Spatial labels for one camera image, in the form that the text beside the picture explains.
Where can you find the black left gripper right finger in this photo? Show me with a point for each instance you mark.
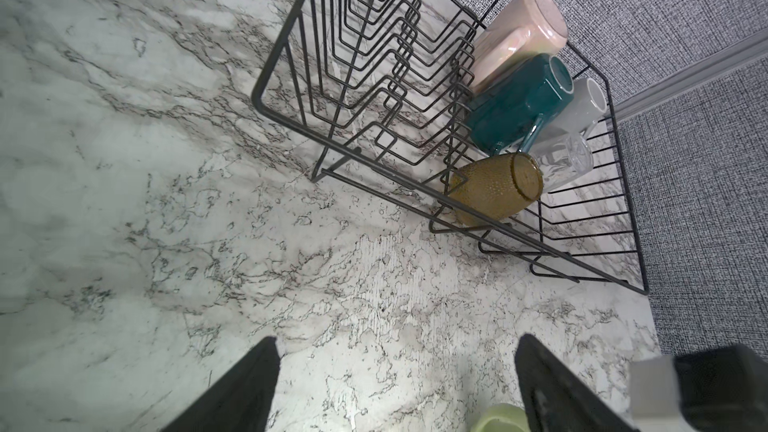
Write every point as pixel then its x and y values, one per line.
pixel 554 398

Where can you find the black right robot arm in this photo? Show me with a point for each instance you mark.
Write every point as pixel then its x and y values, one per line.
pixel 723 389

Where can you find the amber glass cup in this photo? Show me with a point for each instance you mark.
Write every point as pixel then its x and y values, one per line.
pixel 498 187

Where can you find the light green mug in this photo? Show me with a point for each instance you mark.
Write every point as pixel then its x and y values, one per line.
pixel 502 418

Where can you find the grey ceramic mug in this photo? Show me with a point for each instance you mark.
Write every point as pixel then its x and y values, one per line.
pixel 588 106

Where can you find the pink iridescent mug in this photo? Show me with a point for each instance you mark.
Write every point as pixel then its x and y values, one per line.
pixel 523 29

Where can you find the black wire dish rack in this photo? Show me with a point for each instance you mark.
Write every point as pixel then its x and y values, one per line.
pixel 381 86

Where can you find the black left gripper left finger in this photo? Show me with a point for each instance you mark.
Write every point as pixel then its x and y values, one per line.
pixel 241 399

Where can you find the clear glass cup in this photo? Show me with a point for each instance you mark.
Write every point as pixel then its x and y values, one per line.
pixel 562 160

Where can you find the dark green mug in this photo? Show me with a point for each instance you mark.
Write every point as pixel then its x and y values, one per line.
pixel 520 104

